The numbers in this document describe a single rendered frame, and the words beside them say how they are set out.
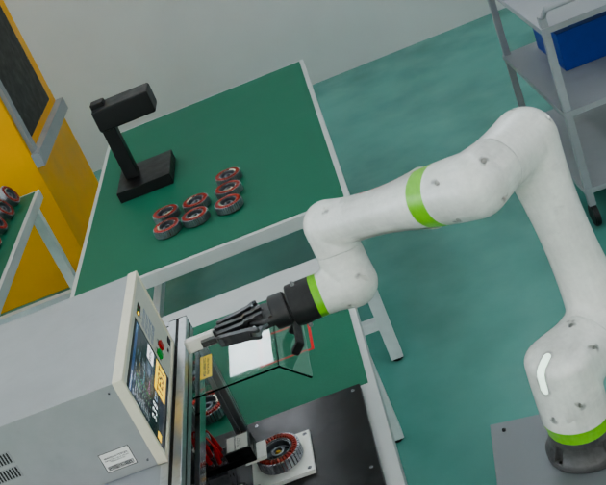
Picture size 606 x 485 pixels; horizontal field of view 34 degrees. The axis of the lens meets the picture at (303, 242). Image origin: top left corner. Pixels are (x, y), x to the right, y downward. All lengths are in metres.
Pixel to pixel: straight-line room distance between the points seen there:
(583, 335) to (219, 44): 5.52
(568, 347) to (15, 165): 4.10
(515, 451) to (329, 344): 0.83
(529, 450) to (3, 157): 4.00
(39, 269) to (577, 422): 4.28
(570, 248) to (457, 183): 0.31
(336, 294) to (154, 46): 5.26
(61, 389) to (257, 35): 5.43
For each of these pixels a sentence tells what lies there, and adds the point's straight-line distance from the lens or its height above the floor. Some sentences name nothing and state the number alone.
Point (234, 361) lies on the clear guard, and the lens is 2.22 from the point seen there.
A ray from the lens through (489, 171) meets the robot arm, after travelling 1.69.
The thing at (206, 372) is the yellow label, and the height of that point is 1.07.
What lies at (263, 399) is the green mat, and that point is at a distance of 2.64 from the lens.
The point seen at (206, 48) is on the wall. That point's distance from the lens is 7.16.
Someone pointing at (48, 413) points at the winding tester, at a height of 1.31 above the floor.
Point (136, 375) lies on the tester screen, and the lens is 1.93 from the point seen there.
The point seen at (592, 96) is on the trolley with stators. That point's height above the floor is 0.55.
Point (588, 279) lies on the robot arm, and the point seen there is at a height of 1.14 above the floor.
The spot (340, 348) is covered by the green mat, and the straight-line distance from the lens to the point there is 2.69.
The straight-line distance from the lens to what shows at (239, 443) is 2.32.
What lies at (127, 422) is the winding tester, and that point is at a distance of 1.89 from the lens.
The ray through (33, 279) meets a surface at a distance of 5.82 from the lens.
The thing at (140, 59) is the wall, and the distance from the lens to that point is 7.20.
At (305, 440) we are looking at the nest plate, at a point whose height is 0.78.
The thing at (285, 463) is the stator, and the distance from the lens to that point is 2.31.
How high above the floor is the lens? 2.18
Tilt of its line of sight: 26 degrees down
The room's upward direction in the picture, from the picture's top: 23 degrees counter-clockwise
